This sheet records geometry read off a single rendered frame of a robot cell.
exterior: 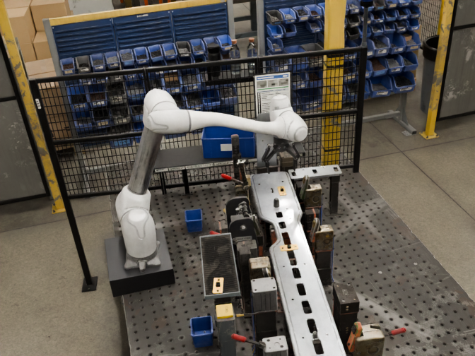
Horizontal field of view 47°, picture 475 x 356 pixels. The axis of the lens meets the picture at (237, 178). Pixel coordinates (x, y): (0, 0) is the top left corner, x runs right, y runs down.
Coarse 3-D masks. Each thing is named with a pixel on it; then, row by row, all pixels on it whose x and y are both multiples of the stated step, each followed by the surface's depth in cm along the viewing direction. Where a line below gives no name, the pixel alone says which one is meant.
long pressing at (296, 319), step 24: (264, 192) 295; (288, 192) 294; (264, 216) 277; (288, 216) 276; (288, 264) 247; (312, 264) 246; (288, 288) 234; (312, 288) 233; (288, 312) 222; (312, 312) 222; (336, 336) 211
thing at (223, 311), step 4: (224, 304) 207; (228, 304) 206; (216, 308) 205; (220, 308) 205; (224, 308) 205; (228, 308) 205; (232, 308) 205; (216, 312) 204; (220, 312) 203; (224, 312) 203; (228, 312) 203; (232, 312) 203; (220, 316) 202; (224, 316) 202; (228, 316) 202; (232, 316) 202
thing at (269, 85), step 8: (272, 72) 317; (280, 72) 317; (288, 72) 318; (256, 80) 318; (264, 80) 319; (272, 80) 319; (280, 80) 320; (288, 80) 321; (256, 88) 321; (264, 88) 322; (272, 88) 322; (280, 88) 323; (288, 88) 323; (256, 96) 324; (264, 96) 324; (272, 96) 325; (288, 96) 326; (256, 104) 326; (264, 104) 327; (256, 112) 329; (264, 112) 330
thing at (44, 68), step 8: (8, 56) 490; (32, 64) 556; (40, 64) 554; (48, 64) 553; (32, 72) 537; (40, 72) 536; (48, 72) 536; (40, 88) 501; (48, 104) 510; (56, 104) 513; (56, 112) 517; (64, 112) 520; (48, 120) 518; (56, 120) 521; (56, 128) 524; (64, 128) 528; (56, 136) 528; (64, 136) 532; (64, 144) 540
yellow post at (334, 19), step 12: (336, 0) 302; (336, 12) 306; (324, 24) 317; (336, 24) 310; (324, 36) 320; (336, 36) 313; (324, 48) 324; (336, 48) 317; (324, 60) 327; (324, 72) 330; (336, 72) 325; (324, 84) 333; (336, 84) 329; (324, 96) 337; (336, 96) 333; (324, 108) 340; (336, 108) 338; (336, 120) 342; (336, 144) 352; (324, 156) 356; (336, 156) 357
